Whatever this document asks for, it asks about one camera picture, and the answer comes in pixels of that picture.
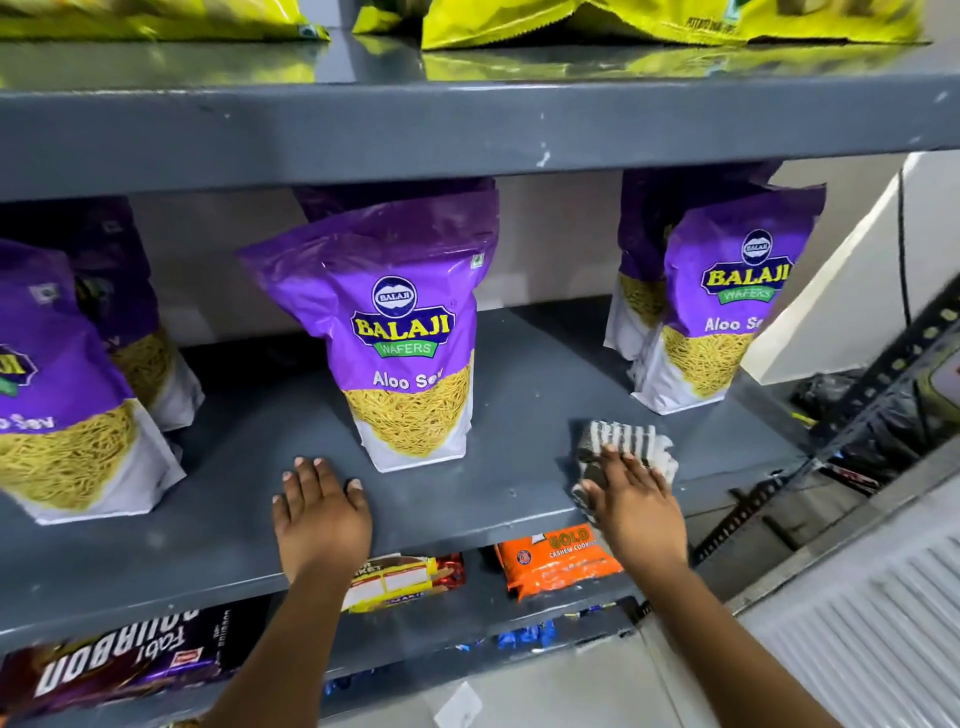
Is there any person's left hand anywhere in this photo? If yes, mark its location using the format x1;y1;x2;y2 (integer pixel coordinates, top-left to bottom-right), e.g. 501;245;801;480
271;455;375;588

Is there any person's right hand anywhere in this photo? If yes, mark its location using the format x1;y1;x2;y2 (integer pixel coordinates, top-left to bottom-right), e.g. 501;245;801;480
581;443;690;581

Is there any striped grey white cleaning cloth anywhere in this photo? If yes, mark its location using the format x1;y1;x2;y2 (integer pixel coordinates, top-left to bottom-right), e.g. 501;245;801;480
570;419;681;526

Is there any person's left forearm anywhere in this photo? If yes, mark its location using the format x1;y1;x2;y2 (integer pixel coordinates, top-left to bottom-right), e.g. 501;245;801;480
196;561;363;728

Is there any person's right forearm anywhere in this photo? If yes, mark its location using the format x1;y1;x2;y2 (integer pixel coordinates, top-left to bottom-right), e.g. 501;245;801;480
636;553;843;728

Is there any orange cookie packet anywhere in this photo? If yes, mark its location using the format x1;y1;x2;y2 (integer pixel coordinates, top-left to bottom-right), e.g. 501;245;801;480
492;522;625;603

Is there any red yellow biscuit packet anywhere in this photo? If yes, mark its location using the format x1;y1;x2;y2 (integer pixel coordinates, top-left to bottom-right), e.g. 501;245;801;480
341;552;467;615

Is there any blue wrapped snack packet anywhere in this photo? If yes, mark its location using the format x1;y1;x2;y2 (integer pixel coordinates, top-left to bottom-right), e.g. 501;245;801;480
496;618;558;652

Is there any brown chocolate biscuit packet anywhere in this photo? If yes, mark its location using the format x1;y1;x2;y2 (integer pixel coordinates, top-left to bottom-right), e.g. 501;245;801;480
0;602;252;723

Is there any white paper slip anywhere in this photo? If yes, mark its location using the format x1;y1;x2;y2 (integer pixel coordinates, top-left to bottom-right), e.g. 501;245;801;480
432;680;486;728

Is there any white slatted panel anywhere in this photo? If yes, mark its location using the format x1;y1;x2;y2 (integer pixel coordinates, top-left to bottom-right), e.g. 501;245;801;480
729;476;960;728

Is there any grey metal shelf rack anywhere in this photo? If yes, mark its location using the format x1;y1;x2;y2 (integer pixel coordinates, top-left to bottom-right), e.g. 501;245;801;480
0;28;960;728

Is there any yellow-green snack packet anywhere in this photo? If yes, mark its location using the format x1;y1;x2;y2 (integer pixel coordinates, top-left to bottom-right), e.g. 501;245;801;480
0;0;332;43
420;0;925;52
351;0;430;36

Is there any black slotted metal angle post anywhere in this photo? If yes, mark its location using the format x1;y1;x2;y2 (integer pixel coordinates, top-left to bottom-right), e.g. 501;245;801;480
688;276;960;569

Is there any black cable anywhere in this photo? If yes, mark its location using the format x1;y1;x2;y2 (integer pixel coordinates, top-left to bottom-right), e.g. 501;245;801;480
895;168;914;328

